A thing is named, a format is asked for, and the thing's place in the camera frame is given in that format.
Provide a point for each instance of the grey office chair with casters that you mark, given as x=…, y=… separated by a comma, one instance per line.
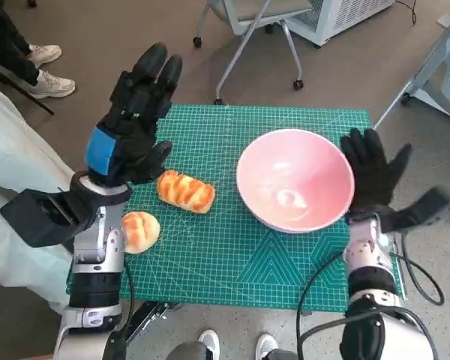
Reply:
x=247, y=9

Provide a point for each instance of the green cutting mat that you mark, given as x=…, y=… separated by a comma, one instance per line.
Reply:
x=210, y=255

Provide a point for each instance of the white paper sheet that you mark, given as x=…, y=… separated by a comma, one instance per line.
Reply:
x=448, y=20

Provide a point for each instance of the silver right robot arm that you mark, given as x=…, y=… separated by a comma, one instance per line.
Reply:
x=367, y=255

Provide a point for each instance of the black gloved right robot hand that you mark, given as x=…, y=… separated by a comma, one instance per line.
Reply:
x=371, y=176

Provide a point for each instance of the person in dark trousers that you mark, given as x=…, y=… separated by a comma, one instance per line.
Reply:
x=3, y=37

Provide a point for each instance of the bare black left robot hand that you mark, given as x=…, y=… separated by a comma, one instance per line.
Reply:
x=131, y=123

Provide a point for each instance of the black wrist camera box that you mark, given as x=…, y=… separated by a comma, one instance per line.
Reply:
x=427, y=210
x=33, y=217

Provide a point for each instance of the black stand legs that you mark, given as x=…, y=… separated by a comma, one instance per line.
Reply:
x=47, y=108

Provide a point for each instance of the white perforated cabinet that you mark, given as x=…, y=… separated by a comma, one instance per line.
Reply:
x=356, y=15

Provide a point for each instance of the round toy bread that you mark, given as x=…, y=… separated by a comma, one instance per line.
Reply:
x=140, y=232

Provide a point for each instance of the black metal table bracket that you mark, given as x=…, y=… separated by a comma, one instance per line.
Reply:
x=153, y=317

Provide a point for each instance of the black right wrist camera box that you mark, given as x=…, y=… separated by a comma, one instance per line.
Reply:
x=427, y=210

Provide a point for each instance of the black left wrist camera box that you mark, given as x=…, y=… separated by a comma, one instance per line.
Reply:
x=33, y=217

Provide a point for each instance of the long braided toy bread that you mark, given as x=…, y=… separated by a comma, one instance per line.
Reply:
x=185, y=192

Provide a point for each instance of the pink bowl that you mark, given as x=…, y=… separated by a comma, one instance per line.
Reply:
x=285, y=168

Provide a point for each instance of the person in pale trousers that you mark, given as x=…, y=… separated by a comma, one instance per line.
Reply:
x=15, y=168

